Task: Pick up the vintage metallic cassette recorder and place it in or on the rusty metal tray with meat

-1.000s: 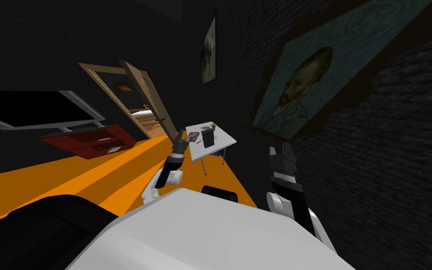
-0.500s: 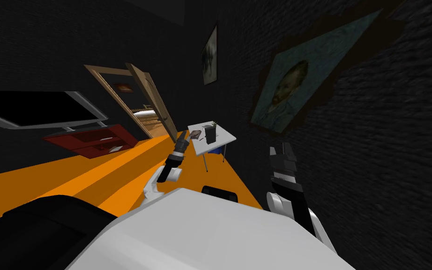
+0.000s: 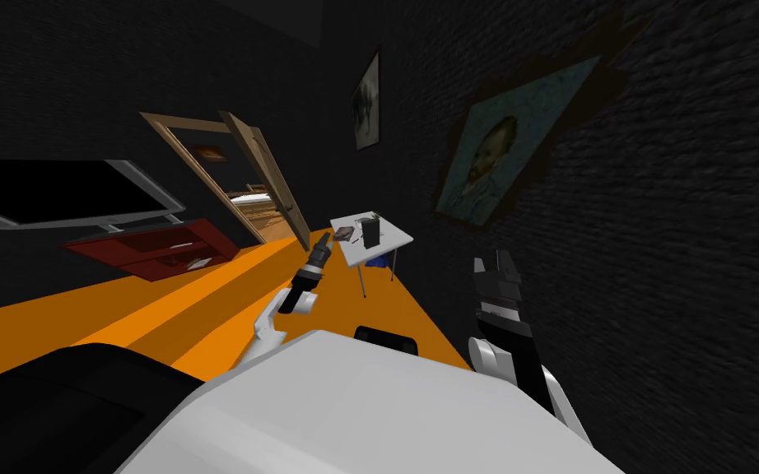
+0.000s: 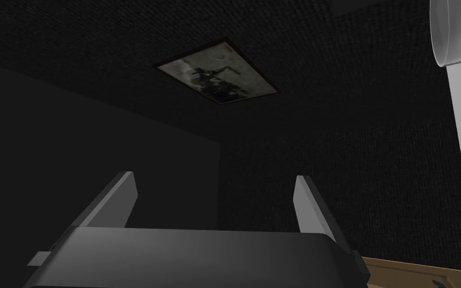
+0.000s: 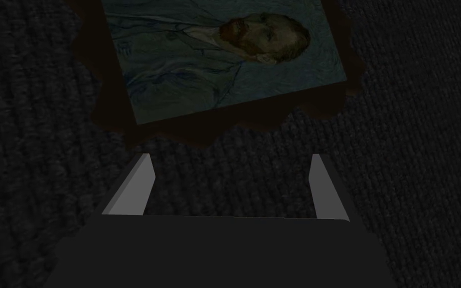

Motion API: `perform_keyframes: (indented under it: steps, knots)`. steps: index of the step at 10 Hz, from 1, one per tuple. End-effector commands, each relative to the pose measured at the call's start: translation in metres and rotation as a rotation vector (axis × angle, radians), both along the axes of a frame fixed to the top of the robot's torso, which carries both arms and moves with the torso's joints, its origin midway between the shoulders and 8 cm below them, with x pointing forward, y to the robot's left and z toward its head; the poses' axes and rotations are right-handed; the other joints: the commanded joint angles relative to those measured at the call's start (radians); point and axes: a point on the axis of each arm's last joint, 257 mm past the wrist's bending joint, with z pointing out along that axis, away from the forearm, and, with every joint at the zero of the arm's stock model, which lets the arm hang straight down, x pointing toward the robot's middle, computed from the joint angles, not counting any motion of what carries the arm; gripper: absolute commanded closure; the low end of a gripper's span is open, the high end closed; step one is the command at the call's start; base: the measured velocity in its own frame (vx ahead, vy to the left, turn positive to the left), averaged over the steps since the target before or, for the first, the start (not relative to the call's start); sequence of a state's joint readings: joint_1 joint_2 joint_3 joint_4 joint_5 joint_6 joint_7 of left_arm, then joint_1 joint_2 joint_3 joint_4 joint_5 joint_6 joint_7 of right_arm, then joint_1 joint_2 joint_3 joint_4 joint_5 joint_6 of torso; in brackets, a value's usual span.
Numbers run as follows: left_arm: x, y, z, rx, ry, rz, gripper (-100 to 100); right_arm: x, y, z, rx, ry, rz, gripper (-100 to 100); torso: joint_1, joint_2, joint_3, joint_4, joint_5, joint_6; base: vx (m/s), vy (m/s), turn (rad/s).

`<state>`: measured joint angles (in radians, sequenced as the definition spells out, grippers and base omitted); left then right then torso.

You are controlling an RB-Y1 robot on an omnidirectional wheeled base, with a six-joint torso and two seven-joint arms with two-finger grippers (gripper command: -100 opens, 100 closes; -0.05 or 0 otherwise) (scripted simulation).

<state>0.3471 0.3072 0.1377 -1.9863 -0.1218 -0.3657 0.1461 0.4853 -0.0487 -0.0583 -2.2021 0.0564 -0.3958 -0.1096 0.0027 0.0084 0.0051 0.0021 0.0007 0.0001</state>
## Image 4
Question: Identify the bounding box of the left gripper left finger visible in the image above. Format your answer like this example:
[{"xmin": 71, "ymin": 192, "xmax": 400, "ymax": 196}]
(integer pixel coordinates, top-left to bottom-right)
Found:
[{"xmin": 70, "ymin": 170, "xmax": 139, "ymax": 229}]

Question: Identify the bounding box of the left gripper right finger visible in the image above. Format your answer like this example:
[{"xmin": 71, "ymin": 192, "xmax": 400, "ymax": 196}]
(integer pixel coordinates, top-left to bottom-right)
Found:
[{"xmin": 293, "ymin": 174, "xmax": 339, "ymax": 244}]

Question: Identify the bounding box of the tan wooden furniture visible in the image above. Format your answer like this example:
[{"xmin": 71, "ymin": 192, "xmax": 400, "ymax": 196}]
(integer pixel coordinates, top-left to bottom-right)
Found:
[{"xmin": 361, "ymin": 257, "xmax": 461, "ymax": 288}]

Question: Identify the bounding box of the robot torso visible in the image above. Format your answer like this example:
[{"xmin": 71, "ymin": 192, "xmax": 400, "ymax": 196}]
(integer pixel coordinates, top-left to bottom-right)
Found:
[{"xmin": 429, "ymin": 0, "xmax": 461, "ymax": 191}]

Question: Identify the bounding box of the framed grey wall picture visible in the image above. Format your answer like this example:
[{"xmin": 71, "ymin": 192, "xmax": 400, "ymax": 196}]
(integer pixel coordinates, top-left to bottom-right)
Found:
[{"xmin": 153, "ymin": 39, "xmax": 281, "ymax": 106}]

